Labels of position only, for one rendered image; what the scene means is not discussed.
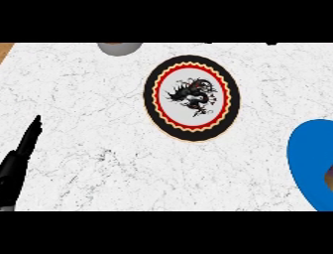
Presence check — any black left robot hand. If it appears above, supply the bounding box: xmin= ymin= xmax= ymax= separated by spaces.
xmin=0 ymin=114 xmax=44 ymax=210

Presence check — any blue plate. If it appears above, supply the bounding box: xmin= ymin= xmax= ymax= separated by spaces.
xmin=286 ymin=119 xmax=333 ymax=212

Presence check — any black dragon print plate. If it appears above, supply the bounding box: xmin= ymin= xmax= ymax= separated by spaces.
xmin=143 ymin=55 xmax=242 ymax=143

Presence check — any grey round object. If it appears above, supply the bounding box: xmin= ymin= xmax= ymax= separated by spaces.
xmin=96 ymin=43 xmax=144 ymax=58

